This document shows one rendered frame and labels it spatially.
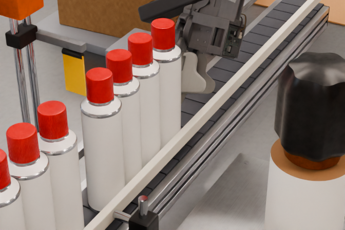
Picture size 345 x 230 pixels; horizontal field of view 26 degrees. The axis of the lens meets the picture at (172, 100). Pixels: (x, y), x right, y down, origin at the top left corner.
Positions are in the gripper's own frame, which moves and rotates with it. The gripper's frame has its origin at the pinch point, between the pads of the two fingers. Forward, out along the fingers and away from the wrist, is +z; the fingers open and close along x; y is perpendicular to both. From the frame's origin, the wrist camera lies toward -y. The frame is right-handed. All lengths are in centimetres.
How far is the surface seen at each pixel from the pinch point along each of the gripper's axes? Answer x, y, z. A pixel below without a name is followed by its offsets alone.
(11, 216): -38.4, 3.0, 12.4
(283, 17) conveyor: 41.6, 0.0, -17.7
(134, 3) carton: 22.7, -23.2, -13.0
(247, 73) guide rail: 16.5, 4.6, -6.2
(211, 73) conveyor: 18.6, -2.5, -4.4
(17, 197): -38.4, 3.1, 10.2
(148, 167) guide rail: -10.9, 4.1, 8.5
